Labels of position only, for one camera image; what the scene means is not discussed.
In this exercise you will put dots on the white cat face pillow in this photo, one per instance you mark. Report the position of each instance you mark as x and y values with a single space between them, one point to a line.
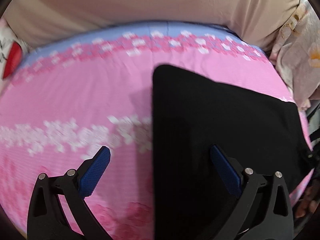
12 50

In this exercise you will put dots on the black pants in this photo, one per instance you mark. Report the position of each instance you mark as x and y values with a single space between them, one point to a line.
192 114

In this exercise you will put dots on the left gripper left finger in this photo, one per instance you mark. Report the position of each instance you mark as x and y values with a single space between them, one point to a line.
46 217

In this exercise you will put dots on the pink rose bed sheet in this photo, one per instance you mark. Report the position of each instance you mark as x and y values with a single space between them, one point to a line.
69 99

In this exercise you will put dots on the beige fabric headboard cover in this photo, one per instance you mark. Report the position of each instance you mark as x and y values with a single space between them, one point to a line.
39 22

